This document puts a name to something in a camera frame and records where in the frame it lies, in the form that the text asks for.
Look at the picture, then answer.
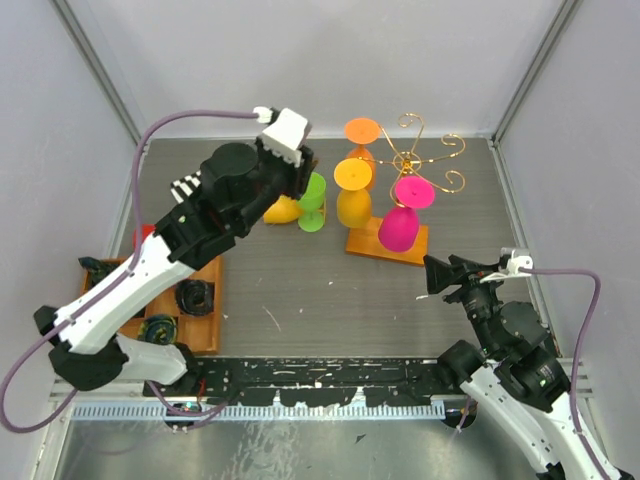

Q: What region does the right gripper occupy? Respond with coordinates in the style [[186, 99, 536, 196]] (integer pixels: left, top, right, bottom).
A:
[[422, 253, 504, 355]]

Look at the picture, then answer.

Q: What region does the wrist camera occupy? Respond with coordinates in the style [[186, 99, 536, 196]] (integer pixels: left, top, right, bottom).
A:
[[253, 106, 312, 168], [481, 248, 533, 283]]

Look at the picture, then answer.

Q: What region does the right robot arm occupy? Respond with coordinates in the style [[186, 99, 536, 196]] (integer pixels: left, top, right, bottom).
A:
[[423, 249, 631, 479]]

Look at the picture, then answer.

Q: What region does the red plastic wine glass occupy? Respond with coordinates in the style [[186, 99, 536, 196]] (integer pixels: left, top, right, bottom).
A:
[[132, 224, 155, 248]]

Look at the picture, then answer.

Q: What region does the white slotted cable duct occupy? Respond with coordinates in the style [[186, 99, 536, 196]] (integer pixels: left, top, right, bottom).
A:
[[71, 401, 446, 421]]

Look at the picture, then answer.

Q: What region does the gold wire wine glass rack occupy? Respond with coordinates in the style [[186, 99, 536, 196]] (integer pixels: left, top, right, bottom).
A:
[[333, 117, 466, 266]]

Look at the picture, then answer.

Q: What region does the green plastic wine glass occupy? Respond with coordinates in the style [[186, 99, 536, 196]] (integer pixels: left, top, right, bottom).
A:
[[297, 173, 326, 233]]

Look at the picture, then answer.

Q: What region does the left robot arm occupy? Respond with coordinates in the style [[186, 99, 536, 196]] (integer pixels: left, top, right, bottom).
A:
[[34, 140, 317, 396]]

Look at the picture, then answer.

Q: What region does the yellow plastic wine glass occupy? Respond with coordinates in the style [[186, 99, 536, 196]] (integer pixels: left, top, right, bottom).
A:
[[263, 195, 304, 225]]

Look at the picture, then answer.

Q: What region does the rolled dark orange-floral tie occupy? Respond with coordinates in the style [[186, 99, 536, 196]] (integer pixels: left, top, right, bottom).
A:
[[78, 257, 119, 290]]

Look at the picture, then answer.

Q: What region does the rolled blue-yellow tie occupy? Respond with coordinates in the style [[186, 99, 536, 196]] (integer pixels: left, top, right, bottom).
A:
[[137, 314, 178, 345]]

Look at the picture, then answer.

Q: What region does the black white striped cloth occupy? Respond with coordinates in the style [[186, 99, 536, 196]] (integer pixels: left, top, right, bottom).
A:
[[170, 170, 201, 204]]

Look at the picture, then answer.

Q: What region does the magenta plastic wine glass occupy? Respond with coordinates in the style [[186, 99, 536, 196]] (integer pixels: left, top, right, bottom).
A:
[[378, 175, 436, 253]]

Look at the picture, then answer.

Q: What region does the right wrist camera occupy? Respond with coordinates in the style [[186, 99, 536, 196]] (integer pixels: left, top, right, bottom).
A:
[[481, 248, 533, 283]]

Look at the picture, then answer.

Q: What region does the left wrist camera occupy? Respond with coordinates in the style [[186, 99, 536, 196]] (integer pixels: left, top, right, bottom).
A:
[[253, 106, 312, 168]]

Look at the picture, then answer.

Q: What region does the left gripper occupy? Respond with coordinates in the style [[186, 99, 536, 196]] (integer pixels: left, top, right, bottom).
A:
[[237, 127, 320, 234]]

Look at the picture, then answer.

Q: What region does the yellow-orange plastic wine glass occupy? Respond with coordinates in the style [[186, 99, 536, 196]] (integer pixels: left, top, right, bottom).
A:
[[334, 158, 372, 229]]

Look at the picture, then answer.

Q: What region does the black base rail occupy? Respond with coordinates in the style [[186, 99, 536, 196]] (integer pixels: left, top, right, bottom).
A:
[[160, 356, 463, 408]]

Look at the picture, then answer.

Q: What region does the orange plastic wine glass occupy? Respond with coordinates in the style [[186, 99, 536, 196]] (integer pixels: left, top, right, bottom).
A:
[[344, 117, 381, 171]]

